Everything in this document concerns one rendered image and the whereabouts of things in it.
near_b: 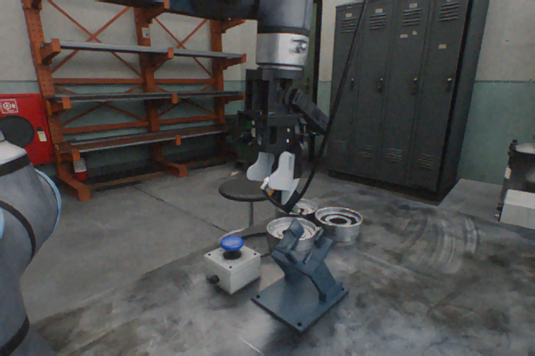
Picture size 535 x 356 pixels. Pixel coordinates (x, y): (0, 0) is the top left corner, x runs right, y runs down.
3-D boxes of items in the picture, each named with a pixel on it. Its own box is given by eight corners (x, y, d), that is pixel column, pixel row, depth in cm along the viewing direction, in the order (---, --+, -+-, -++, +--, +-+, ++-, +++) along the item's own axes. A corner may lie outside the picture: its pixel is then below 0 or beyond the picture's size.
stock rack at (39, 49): (223, 152, 520) (216, 8, 457) (253, 160, 474) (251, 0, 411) (55, 186, 355) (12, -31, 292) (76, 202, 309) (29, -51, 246)
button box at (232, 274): (234, 261, 62) (233, 238, 60) (261, 276, 57) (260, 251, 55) (199, 280, 56) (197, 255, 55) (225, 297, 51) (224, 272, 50)
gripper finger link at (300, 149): (278, 176, 52) (278, 123, 50) (286, 175, 53) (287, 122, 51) (299, 180, 49) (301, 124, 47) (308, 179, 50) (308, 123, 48)
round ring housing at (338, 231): (342, 219, 80) (343, 204, 79) (371, 237, 71) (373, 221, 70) (305, 226, 76) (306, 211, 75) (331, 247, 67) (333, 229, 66)
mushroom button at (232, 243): (233, 256, 59) (232, 231, 57) (248, 264, 56) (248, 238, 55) (216, 265, 56) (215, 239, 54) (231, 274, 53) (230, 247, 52)
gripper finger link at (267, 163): (238, 196, 54) (245, 145, 51) (264, 190, 58) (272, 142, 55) (250, 204, 52) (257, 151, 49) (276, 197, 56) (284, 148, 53)
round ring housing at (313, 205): (269, 226, 76) (269, 210, 75) (282, 210, 86) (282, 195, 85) (313, 232, 73) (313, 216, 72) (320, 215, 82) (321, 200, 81)
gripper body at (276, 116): (234, 147, 50) (236, 66, 46) (274, 143, 56) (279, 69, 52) (267, 158, 45) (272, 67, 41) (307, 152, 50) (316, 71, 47)
